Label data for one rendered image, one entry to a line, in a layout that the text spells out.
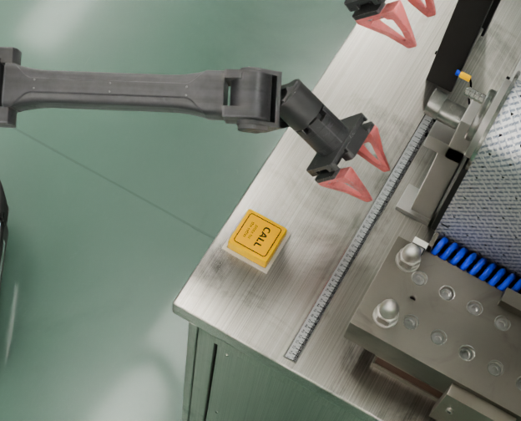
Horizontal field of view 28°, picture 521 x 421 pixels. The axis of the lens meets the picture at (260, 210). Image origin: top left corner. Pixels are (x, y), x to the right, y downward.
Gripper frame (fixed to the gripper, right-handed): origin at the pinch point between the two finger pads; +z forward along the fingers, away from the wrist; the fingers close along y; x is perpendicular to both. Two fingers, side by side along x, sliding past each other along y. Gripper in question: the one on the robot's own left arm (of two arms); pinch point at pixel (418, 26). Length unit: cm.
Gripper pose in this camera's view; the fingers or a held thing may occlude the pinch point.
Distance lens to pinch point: 136.8
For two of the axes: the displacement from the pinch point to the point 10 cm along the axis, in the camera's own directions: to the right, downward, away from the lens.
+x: 6.3, -0.6, -7.7
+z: 6.1, 6.6, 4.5
